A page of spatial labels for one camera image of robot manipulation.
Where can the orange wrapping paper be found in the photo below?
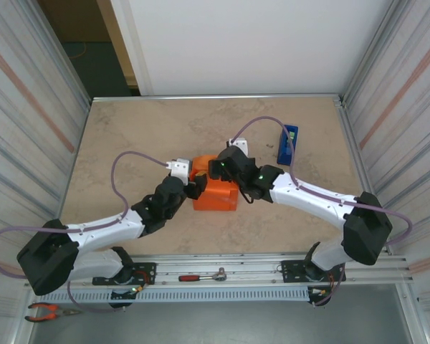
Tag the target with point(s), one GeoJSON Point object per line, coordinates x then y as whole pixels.
{"type": "Point", "coordinates": [215, 199]}

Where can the blue tape dispenser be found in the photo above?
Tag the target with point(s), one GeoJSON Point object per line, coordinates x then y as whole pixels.
{"type": "Point", "coordinates": [282, 154]}

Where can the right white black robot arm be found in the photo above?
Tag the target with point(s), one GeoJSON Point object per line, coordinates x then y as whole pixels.
{"type": "Point", "coordinates": [367, 229]}

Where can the yellow power connector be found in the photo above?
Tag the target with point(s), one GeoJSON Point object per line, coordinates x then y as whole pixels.
{"type": "Point", "coordinates": [322, 292]}
{"type": "Point", "coordinates": [139, 287]}

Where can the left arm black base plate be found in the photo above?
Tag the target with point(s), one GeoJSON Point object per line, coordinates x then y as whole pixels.
{"type": "Point", "coordinates": [151, 267]}

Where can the narrow aluminium frame rail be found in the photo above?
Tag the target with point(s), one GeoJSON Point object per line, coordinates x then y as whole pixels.
{"type": "Point", "coordinates": [218, 96]}

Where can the wide aluminium frame rail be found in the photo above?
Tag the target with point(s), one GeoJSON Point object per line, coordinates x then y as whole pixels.
{"type": "Point", "coordinates": [254, 267]}

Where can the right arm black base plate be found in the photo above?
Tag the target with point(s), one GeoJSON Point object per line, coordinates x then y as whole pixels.
{"type": "Point", "coordinates": [290, 272]}

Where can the aluminium side frame rail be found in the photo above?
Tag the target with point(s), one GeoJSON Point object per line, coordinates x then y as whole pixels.
{"type": "Point", "coordinates": [356, 143]}

